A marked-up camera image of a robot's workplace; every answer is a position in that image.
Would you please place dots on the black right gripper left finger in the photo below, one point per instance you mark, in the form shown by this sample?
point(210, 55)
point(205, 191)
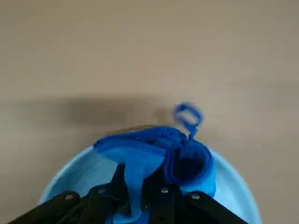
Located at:
point(98, 200)

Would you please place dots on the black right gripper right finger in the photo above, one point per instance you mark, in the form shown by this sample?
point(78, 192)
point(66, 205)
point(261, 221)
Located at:
point(168, 205)

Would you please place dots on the blue cloth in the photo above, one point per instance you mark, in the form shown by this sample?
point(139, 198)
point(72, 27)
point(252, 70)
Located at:
point(144, 154)

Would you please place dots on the light blue plastic plate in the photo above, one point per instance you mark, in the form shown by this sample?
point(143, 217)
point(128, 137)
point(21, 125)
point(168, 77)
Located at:
point(77, 172)

